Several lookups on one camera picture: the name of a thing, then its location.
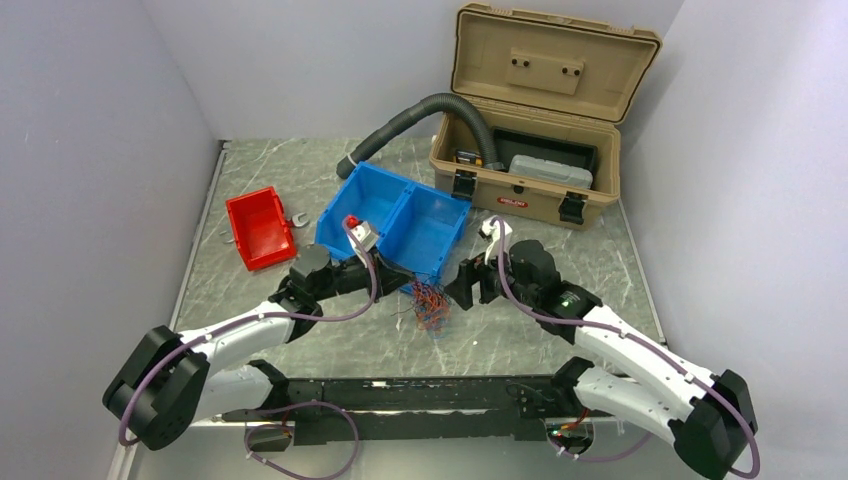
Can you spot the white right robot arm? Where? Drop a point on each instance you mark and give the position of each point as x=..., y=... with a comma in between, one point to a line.
x=707, y=418

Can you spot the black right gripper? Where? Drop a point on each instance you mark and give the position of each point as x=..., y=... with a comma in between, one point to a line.
x=470, y=272

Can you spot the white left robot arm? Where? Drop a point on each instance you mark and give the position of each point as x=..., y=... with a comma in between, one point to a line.
x=172, y=379

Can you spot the grey plastic organizer case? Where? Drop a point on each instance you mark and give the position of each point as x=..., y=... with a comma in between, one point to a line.
x=546, y=170

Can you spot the red plastic bin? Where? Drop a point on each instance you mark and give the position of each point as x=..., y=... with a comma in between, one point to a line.
x=260, y=230

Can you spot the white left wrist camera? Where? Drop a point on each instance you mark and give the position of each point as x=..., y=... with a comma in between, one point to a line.
x=363, y=231

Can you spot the tan plastic toolbox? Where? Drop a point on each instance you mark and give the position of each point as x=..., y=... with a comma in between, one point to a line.
x=548, y=75

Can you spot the blue two-compartment plastic bin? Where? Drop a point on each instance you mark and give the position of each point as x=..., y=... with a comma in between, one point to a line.
x=418, y=225

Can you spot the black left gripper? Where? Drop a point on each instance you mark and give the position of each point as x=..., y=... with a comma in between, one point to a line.
x=389, y=278

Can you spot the black tray in toolbox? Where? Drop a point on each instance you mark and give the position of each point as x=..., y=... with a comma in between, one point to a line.
x=510, y=143

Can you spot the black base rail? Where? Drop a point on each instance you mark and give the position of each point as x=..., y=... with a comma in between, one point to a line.
x=418, y=408

